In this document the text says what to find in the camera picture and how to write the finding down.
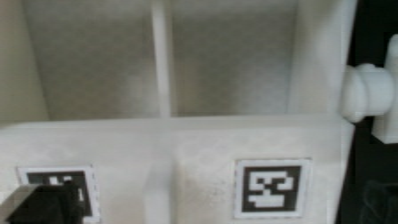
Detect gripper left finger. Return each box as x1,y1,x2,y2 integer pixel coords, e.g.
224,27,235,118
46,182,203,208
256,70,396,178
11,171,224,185
0,183,84,224

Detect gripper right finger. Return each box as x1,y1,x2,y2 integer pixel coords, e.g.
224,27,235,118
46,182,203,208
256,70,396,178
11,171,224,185
359,181,398,224

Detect white cabinet body box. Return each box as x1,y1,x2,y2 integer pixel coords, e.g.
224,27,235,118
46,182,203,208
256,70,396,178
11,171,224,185
0,0,398,124

